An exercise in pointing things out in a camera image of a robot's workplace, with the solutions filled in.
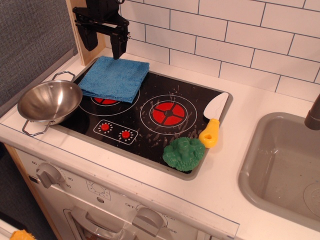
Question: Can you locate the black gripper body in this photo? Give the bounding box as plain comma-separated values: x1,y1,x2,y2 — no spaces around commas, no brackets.
73,0,130,38

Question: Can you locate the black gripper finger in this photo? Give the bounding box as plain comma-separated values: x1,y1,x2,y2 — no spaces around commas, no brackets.
110,33,128,60
77,24,98,51

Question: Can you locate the stainless steel bowl with handles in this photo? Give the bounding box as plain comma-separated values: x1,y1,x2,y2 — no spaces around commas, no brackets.
17,71,83,137

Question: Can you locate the black toy stove top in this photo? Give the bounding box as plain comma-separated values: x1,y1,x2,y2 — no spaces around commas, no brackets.
55,72,222,181

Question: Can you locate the grey left oven knob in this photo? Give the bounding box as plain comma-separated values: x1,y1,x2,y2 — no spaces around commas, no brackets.
36,163,62,189

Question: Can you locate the grey oven knob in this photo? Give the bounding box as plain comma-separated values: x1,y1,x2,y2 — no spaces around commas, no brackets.
36,163,62,189
132,207,164,237

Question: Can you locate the grey right oven knob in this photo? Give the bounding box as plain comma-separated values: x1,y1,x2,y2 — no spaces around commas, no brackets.
132,207,164,237

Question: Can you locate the blue folded cloth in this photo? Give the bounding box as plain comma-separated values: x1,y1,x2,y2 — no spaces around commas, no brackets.
78,56,150,104

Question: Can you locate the red left stove knob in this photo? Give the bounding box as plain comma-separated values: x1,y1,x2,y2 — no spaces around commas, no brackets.
100,123,110,132

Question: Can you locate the red stove knob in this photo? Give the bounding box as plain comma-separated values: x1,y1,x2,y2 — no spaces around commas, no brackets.
100,123,110,132
121,130,131,139

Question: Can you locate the red right stove knob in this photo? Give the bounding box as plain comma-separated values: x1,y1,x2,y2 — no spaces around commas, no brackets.
121,130,131,139

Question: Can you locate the green toy broccoli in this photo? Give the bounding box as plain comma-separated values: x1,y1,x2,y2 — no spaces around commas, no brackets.
162,137,206,172

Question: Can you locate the grey faucet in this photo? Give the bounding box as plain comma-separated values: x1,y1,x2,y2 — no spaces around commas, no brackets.
304,94,320,131

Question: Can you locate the grey sink basin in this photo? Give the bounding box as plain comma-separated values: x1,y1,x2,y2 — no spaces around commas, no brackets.
238,112,320,231

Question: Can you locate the orange object at corner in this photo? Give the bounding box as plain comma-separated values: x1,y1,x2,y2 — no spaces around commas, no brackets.
9,229,36,240

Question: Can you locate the wooden post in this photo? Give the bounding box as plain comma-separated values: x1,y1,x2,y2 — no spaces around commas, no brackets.
65,0,106,66

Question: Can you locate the toy knife yellow handle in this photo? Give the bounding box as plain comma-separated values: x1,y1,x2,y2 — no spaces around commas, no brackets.
198,92,229,149

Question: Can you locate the oven door with handle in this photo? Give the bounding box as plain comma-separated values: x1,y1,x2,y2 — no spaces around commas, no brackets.
64,206,202,240

